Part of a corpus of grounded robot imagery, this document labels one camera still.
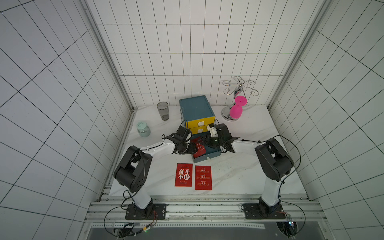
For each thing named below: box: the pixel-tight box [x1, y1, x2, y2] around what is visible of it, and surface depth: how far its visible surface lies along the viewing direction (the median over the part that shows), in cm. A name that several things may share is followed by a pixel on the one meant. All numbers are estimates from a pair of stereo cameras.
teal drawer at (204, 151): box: [191, 131, 221, 164], surface depth 89 cm
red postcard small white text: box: [191, 137, 206, 158], surface depth 94 cm
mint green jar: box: [136, 121, 151, 138], surface depth 100 cm
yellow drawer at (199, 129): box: [189, 125, 210, 135], surface depth 92 cm
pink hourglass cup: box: [229, 95, 248, 119], surface depth 90 cm
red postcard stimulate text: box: [194, 165, 213, 191], surface depth 86 cm
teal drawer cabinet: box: [179, 95, 216, 139], surface depth 92 cm
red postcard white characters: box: [174, 163, 193, 187], surface depth 86 cm
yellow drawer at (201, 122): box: [185, 116, 216, 129], surface depth 87 cm
